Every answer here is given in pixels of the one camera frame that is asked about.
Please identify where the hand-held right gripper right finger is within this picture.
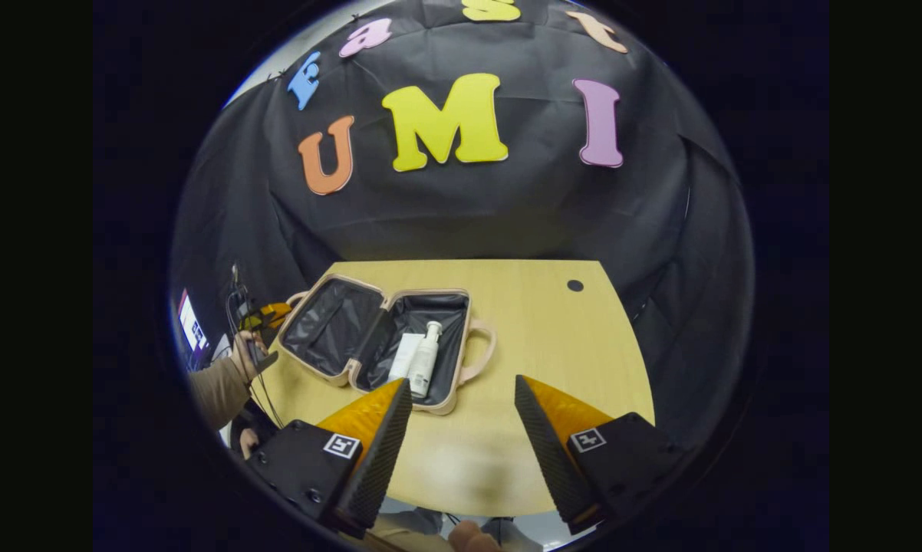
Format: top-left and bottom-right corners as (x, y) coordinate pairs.
(515, 374), (686, 535)

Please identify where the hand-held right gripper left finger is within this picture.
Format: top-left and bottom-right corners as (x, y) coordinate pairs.
(245, 377), (413, 537)

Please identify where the pink suitcase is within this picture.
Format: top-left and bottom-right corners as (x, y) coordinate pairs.
(275, 274), (498, 416)

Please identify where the white pump bottle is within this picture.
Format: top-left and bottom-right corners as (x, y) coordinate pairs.
(407, 320), (443, 399)

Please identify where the white squeeze tube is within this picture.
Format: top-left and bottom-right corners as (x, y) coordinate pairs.
(388, 332), (425, 382)

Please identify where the computer monitor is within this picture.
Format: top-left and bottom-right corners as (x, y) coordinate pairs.
(176, 289), (211, 354)

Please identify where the black backdrop cloth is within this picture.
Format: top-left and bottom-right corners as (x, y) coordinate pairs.
(171, 0), (753, 461)

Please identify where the black cable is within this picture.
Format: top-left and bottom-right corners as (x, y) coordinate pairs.
(227, 287), (286, 427)

